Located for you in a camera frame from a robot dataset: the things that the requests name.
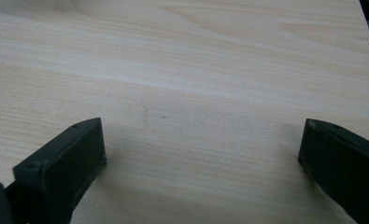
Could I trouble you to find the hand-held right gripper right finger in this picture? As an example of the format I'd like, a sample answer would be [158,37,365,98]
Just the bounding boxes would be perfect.
[297,118,369,224]

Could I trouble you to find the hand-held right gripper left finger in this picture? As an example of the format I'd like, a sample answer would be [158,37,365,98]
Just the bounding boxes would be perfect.
[5,117,107,224]

